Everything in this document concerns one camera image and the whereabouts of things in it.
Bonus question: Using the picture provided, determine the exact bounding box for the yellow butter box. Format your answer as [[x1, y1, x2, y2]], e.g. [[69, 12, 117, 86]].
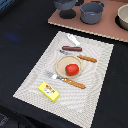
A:
[[38, 82, 60, 102]]

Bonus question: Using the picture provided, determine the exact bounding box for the grey frying pan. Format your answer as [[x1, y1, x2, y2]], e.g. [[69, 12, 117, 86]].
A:
[[54, 0, 76, 10]]

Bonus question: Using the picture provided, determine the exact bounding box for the tan wooden plate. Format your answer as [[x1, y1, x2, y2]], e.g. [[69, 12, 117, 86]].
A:
[[55, 55, 83, 78]]

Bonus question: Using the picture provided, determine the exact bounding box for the red toy tomato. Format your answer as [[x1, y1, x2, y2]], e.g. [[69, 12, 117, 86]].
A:
[[65, 64, 79, 76]]

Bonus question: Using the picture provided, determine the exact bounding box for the beige woven placemat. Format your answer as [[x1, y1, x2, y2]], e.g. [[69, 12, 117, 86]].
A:
[[14, 31, 114, 128]]

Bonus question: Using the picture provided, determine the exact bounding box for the brown toy sausage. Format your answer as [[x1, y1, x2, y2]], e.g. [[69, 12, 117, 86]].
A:
[[62, 46, 82, 51]]

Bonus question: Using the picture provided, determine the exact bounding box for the grey cooking pot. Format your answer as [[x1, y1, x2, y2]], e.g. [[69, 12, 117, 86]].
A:
[[80, 1, 107, 24]]

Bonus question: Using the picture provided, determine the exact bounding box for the beige bowl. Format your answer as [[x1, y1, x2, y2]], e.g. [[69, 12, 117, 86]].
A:
[[118, 4, 128, 30]]

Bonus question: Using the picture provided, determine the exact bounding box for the wooden handled fork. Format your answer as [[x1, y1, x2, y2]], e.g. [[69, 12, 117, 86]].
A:
[[45, 71, 86, 89]]

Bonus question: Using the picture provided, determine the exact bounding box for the wooden handled knife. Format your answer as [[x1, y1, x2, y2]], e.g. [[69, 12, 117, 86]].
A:
[[59, 50, 97, 63]]

